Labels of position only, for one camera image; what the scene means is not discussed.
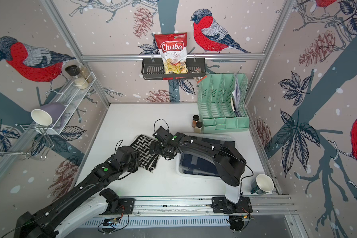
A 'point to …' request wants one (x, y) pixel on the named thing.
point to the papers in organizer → (235, 98)
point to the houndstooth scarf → (147, 160)
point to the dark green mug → (263, 184)
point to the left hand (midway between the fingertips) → (145, 150)
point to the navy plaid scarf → (191, 164)
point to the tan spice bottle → (198, 129)
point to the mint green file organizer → (223, 100)
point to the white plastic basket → (213, 136)
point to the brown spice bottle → (196, 118)
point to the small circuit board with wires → (111, 221)
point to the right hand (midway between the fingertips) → (154, 153)
